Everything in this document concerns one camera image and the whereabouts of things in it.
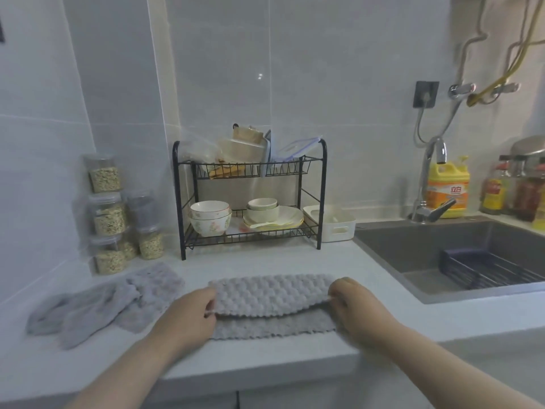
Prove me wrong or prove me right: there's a black wire dish rack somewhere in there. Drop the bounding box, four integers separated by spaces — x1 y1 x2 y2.
171 138 328 261

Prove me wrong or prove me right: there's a white floral bowl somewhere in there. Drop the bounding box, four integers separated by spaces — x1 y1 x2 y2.
188 212 233 238

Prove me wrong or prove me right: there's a person's right hand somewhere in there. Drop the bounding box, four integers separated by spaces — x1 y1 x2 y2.
328 276 403 350

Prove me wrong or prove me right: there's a chrome kitchen faucet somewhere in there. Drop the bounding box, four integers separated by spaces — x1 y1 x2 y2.
409 138 457 224

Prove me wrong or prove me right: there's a person's left forearm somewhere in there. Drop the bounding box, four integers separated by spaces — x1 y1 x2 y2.
64 327 179 409

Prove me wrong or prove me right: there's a sauce bottle yellow label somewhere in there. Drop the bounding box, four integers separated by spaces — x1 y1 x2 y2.
480 157 512 216

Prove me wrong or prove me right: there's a yellow orange cloth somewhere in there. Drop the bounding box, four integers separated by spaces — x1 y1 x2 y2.
208 162 246 180

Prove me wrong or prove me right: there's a person's left hand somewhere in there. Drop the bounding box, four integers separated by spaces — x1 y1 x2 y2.
155 287 219 358

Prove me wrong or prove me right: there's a yellow squeeze bottle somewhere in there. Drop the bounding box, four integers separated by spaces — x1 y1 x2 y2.
532 195 545 233

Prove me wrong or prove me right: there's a clear empty jar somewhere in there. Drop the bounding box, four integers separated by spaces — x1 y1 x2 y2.
127 191 157 229

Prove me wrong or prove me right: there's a pale yellow plate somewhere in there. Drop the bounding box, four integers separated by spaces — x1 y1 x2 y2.
245 223 305 233

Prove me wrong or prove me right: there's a grey power cable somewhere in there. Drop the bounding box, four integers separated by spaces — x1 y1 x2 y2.
414 105 429 148

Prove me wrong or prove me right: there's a person's right forearm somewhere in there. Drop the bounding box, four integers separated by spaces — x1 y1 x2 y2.
385 325 539 409

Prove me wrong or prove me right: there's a black wall socket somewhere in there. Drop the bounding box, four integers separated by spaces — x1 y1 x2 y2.
413 80 440 109

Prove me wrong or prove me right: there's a stainless steel pot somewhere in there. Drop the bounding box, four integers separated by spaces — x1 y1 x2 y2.
500 136 545 177

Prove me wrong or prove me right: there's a white plastic basket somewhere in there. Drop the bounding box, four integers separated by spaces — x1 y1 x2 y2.
303 204 358 243

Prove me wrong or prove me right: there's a grey fluffy towel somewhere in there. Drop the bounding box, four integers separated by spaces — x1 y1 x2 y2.
26 262 186 351
204 273 341 341

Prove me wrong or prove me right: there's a grey braided faucet hose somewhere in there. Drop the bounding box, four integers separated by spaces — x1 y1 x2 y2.
438 97 463 139

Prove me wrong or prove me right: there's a yellow gas hose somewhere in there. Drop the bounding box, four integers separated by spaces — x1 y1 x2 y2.
466 0 545 108

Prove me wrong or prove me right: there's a grey corrugated pipe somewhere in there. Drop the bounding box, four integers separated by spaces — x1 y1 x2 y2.
459 0 488 86
504 0 545 88

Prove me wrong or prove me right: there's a cream plate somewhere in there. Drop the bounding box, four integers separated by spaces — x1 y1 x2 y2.
243 205 305 231

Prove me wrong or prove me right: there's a grey kitchen sink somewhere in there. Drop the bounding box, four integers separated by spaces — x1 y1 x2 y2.
353 216 545 305

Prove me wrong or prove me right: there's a cream bowl green rim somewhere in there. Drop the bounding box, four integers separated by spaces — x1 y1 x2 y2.
245 205 280 224

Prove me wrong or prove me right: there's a chrome water valve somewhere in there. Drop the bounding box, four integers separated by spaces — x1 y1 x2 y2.
449 82 477 100
489 82 521 98

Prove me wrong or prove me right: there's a dark blue sink rack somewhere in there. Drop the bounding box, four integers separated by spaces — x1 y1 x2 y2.
439 247 545 291

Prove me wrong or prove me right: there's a yellow detergent bottle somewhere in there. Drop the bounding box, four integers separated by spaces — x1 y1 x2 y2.
425 156 471 220

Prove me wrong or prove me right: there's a clear lid blue rim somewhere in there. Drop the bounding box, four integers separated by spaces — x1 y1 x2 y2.
272 136 322 162

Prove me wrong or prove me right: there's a grey blue container lid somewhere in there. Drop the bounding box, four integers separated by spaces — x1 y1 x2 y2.
259 130 273 177

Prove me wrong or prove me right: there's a white bowl red rim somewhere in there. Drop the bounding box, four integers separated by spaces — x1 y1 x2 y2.
190 200 230 220

